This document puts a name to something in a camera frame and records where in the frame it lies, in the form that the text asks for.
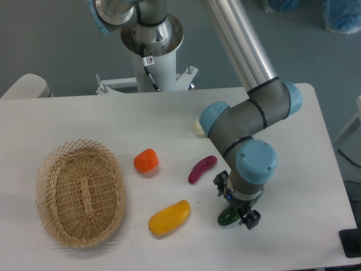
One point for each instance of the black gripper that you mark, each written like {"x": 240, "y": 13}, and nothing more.
{"x": 242, "y": 202}

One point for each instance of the dark green cucumber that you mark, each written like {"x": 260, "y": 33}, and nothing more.
{"x": 229, "y": 215}

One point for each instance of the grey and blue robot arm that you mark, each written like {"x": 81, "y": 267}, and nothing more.
{"x": 231, "y": 129}

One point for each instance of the purple sweet potato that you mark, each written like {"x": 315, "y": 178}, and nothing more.
{"x": 201, "y": 167}

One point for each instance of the yellow mango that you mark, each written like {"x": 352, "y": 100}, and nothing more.
{"x": 170, "y": 218}

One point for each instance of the orange bell pepper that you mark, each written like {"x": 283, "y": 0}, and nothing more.
{"x": 146, "y": 161}

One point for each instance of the black device at table edge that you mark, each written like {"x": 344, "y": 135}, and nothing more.
{"x": 350, "y": 240}

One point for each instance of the white furniture at right edge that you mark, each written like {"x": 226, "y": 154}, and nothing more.
{"x": 350, "y": 127}

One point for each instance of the woven wicker basket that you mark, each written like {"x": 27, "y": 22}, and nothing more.
{"x": 80, "y": 193}

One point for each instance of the blue plastic bag left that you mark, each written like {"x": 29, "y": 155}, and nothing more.
{"x": 280, "y": 5}

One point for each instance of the blue plastic bag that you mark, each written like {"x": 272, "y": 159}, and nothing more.
{"x": 280, "y": 5}
{"x": 342, "y": 16}

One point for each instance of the blue plastic bag right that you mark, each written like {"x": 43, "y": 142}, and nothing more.
{"x": 342, "y": 16}

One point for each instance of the white chair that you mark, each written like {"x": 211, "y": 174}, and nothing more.
{"x": 29, "y": 86}

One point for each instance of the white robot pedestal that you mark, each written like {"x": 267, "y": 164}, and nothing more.
{"x": 154, "y": 54}

